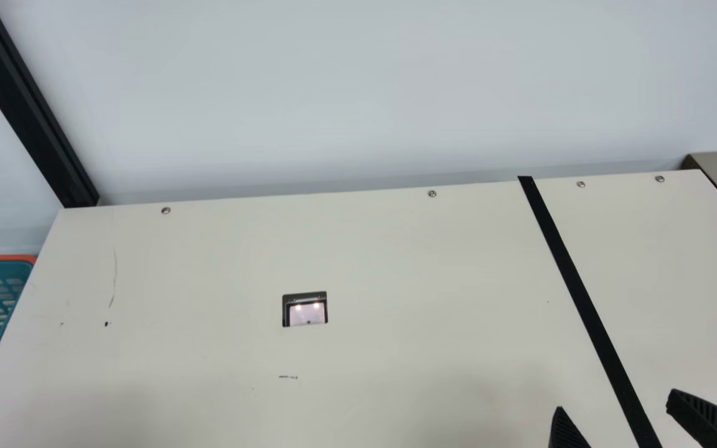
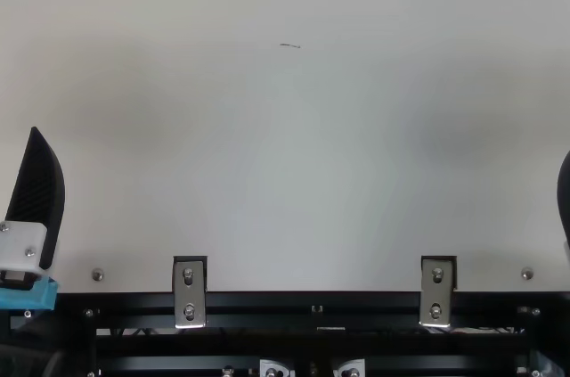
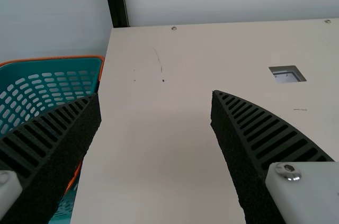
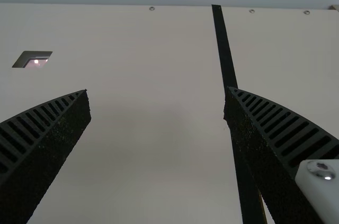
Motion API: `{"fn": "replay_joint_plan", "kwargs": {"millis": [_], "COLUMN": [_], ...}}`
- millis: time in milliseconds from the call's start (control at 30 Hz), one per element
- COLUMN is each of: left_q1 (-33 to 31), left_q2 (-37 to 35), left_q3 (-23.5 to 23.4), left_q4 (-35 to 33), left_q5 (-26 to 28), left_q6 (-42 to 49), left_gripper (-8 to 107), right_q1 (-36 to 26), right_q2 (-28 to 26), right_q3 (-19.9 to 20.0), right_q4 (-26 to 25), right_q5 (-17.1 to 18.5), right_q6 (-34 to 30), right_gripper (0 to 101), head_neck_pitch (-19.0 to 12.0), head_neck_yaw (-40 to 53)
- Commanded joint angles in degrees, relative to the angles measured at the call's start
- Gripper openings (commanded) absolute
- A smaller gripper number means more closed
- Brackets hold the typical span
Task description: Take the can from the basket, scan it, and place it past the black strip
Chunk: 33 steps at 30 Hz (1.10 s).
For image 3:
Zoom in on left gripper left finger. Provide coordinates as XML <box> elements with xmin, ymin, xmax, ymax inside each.
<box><xmin>0</xmin><ymin>92</ymin><xmax>102</xmax><ymax>224</ymax></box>

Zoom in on teal shopping basket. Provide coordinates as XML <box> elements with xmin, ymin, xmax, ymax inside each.
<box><xmin>0</xmin><ymin>55</ymin><xmax>105</xmax><ymax>224</ymax></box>

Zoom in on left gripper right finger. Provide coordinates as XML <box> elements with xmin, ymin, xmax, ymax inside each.
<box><xmin>210</xmin><ymin>89</ymin><xmax>339</xmax><ymax>224</ymax></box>

